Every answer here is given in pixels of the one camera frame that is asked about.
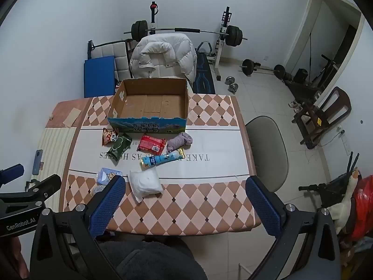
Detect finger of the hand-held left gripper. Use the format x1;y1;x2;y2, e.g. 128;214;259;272
0;164;24;190
26;174;62;202

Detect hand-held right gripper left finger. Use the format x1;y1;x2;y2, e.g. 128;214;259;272
29;175;126;280

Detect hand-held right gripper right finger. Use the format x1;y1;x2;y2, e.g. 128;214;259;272
245;176;341;280

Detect yellow clear plastic packet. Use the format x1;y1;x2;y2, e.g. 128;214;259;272
92;182;107;197

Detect light blue cartoon packet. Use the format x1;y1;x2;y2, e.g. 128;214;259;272
96;168;123;186

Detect white soft plastic bag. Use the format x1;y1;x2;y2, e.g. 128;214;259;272
128;169;164;202

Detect dark green snack packet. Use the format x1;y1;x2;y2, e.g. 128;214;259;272
106;133;133;161

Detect orange panda snack packet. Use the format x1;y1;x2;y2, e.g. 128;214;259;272
102;127;119;146

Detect blue milk powder packet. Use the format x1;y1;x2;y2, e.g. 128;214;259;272
141;148;186;170

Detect red snack packet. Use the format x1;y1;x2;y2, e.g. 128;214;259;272
137;134;167;155

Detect purple cloth bundle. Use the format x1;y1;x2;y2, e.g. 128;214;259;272
166;132;193;154

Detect cardboard box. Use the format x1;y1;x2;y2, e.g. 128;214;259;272
107;78;190;134

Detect person's left forearm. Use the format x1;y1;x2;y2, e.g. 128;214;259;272
0;236;30;280

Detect grey-blue phone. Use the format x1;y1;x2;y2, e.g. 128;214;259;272
32;149;44;175

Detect cream ribbed mat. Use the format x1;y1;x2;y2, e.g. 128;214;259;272
37;126;77;210

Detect beige plastic chair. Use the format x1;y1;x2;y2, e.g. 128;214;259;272
245;116;289;193

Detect black scooter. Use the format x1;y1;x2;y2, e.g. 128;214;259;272
299;172;353;207

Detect person's dark grey clothing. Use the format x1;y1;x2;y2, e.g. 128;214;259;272
96;238;210;280

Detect small wooden board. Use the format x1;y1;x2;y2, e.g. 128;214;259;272
63;108;82;128

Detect white goose plush toy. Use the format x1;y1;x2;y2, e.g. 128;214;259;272
326;169;362;235

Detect black router antennas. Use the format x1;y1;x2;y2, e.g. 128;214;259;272
347;152;359;175

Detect red plastic bag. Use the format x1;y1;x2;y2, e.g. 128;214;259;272
348;175;373;241

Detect blue foam mat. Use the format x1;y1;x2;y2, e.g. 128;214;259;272
84;55;116;98

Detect dark wooden chair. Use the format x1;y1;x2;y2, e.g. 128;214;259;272
292;87;352;150

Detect black bag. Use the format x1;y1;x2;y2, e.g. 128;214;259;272
293;68;309;84

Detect short barbell with black plates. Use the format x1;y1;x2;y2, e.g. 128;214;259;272
239;59;287;80

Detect black bench pad blue pattern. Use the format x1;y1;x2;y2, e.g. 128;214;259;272
192;52;216;95

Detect white padded bench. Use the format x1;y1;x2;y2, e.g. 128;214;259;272
87;39;131;81

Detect black exercise machine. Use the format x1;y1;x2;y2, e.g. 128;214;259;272
309;54;340;88

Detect white down jacket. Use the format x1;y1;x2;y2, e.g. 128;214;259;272
129;33;198;84

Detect white barbell rack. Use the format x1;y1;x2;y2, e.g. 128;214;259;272
147;2;234;81

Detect long barbell with black plates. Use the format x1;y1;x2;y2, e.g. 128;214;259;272
124;20;248;48

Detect black floor cable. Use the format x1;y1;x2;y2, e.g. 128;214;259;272
318;130;346;148

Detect white door frame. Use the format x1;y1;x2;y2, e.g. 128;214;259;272
284;0;366;108

